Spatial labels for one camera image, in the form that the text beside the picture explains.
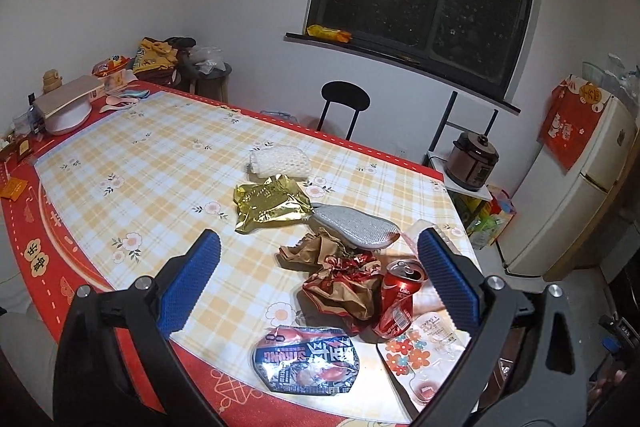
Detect black round-back chair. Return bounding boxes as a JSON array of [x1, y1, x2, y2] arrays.
[[316, 81, 371, 142]]

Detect pastel spoons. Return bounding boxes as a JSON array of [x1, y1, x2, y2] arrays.
[[97, 84, 153, 114]]

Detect brown rice cooker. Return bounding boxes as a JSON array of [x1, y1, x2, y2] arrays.
[[445, 131, 501, 192]]

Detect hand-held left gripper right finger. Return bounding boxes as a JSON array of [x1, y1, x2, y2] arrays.
[[410, 227, 588, 427]]

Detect crumpled brown paper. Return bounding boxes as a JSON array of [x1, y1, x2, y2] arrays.
[[278, 229, 351, 273]]

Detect black metal rack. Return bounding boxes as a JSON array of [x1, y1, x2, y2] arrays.
[[422, 91, 501, 202]]

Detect red soda can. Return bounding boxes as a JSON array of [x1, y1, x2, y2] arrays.
[[372, 258, 428, 339]]

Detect beige figurine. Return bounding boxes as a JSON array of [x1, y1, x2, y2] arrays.
[[42, 68, 63, 95]]

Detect small yellow box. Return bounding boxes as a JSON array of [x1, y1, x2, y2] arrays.
[[105, 69, 138, 90]]

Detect crushed blue snack packet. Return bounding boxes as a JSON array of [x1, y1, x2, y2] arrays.
[[252, 326, 362, 395]]

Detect clear plastic tub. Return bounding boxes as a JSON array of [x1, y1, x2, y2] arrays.
[[260, 108, 301, 125]]

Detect gold foil bag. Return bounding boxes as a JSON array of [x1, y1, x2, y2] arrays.
[[233, 175, 313, 235]]

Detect white fridge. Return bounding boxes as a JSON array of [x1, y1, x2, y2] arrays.
[[495, 94, 638, 278]]

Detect round wooden stool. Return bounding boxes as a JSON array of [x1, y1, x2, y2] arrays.
[[190, 63, 233, 104]]

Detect floral clear plastic bag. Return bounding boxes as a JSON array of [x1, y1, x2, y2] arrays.
[[376, 312, 473, 403]]

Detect orange snack bag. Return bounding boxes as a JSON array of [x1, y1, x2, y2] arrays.
[[92, 53, 132, 76]]

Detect white plastic bag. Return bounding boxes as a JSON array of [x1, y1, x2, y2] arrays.
[[187, 47, 226, 75]]

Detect red printed tablecloth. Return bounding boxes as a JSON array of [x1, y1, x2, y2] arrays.
[[0, 79, 481, 427]]

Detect yellow snack packet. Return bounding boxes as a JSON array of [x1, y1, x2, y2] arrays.
[[306, 25, 352, 44]]

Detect white foam net wrap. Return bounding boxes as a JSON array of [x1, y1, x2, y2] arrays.
[[246, 146, 311, 179]]

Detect clear plastic containers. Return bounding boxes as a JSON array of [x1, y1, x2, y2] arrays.
[[580, 54, 640, 102]]

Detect red printed bag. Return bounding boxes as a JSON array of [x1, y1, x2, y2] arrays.
[[538, 76, 613, 172]]

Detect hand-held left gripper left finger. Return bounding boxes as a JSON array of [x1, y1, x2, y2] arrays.
[[55, 229, 226, 427]]

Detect silver mesh scrubber pad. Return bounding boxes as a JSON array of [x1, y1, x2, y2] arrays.
[[310, 203, 403, 252]]

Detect crumpled red wrapper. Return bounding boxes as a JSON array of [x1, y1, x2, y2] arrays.
[[301, 254, 386, 335]]

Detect colourful shopping bags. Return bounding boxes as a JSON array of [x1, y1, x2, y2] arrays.
[[462, 184, 516, 250]]

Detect beige flat box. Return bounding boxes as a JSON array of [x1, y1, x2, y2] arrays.
[[32, 74, 106, 122]]

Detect yellow brown clothing pile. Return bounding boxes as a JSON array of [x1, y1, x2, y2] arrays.
[[131, 37, 178, 75]]

